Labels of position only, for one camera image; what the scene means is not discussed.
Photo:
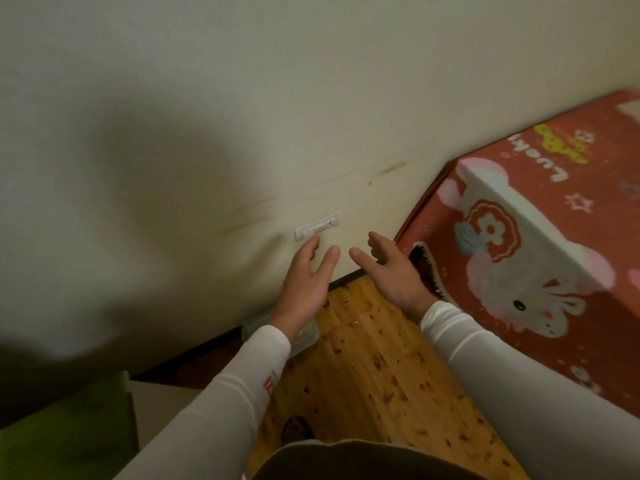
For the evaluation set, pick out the person's left hand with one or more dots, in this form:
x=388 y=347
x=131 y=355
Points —
x=300 y=294

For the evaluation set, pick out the white wall switch plate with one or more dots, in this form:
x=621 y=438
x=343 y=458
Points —
x=318 y=226

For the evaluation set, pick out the person's dark shoe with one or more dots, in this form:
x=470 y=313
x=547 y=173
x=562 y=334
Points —
x=297 y=429

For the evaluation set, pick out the person's right forearm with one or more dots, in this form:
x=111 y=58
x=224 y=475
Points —
x=525 y=394

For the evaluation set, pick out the person's left thumb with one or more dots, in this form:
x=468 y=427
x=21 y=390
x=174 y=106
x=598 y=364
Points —
x=328 y=264

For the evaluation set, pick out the red rabbit print blanket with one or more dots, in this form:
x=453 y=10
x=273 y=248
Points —
x=550 y=254

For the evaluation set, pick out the green cushion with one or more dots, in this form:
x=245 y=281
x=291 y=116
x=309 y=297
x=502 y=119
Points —
x=65 y=434

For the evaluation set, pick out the person's left forearm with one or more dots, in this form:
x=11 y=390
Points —
x=220 y=404

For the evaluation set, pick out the person's dark trousers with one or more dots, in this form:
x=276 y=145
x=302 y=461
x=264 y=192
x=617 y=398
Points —
x=365 y=462

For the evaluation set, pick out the person's right hand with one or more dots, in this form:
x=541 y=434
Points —
x=395 y=279

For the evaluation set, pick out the clear plastic container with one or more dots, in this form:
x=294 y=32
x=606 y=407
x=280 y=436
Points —
x=306 y=337

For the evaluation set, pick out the person's right thumb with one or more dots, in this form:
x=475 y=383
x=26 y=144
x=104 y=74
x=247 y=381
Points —
x=364 y=260

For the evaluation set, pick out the white box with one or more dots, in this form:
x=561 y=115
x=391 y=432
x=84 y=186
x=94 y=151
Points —
x=160 y=409

